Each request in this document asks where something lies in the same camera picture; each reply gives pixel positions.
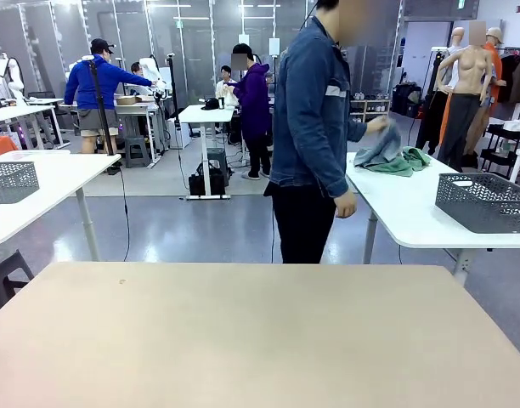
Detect person's right hand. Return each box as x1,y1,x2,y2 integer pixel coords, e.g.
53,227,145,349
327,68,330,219
335,190,358,220

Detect person's left hand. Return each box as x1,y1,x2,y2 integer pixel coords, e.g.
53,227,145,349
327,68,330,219
367,115,391,136

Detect blue-grey towel with loop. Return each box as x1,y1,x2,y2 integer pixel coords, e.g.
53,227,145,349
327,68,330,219
353,118,404,169

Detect person's left denim forearm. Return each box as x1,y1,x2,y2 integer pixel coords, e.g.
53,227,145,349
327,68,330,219
347,118,370,144

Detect person's right denim forearm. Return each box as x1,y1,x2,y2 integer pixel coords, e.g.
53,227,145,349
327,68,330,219
317,148,355,201

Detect grey plastic lattice basket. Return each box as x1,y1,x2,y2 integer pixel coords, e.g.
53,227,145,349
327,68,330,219
434,172,520,235
0,161,41,205

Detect shoe shelf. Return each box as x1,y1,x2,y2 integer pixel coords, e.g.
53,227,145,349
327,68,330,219
348,91,392,125

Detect black luggage pile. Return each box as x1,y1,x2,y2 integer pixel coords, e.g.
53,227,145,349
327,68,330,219
390,82,423,119

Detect white side table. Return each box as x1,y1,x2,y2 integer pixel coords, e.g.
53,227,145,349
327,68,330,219
0,149,123,262
346,151,520,286

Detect person in denim jacket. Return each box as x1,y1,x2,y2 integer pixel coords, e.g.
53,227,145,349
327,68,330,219
263,0,370,264

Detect beige mannequin grey trousers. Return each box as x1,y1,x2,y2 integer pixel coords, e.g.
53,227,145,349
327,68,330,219
437,20,499,172

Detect white mannequin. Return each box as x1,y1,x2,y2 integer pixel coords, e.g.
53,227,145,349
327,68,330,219
415,27,466,156

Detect black utility cart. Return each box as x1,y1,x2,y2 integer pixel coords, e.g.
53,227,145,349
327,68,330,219
480,121,520,171

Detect person in purple hoodie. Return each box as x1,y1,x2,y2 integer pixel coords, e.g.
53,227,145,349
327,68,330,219
228,42,273,181

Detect grey plastic stool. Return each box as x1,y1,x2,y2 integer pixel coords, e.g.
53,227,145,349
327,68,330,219
123,136,154,169
206,148,230,176
0,249,35,319

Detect mannequin orange clothes hat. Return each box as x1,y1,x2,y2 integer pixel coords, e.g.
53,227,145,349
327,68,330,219
483,27,508,107

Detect clothes rack dark garments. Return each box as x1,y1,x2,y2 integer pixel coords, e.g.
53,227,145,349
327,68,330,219
495,45,520,105

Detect black bag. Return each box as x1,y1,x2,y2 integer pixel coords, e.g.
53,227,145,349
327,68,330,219
188,162,226,197

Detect seated person in white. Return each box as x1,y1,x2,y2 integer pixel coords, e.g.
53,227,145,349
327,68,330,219
215,65,240,107

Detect white standing desk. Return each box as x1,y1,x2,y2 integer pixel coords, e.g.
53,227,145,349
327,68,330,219
178,105,236,201

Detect white computer tower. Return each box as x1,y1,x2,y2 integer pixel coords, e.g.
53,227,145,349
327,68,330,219
165,117,191,150

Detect black pole stand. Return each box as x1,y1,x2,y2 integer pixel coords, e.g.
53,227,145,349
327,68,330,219
166,52,183,150

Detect open cardboard box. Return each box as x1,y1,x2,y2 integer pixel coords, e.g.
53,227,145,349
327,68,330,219
115,95,155,106

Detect black light stand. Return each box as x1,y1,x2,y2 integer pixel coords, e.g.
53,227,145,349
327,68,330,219
82,54,124,176

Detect person in blue hoodie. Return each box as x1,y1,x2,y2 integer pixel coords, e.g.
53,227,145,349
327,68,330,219
63,37,155,155

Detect thin black hanging cable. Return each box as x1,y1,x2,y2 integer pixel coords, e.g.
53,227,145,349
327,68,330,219
118,167,132,263

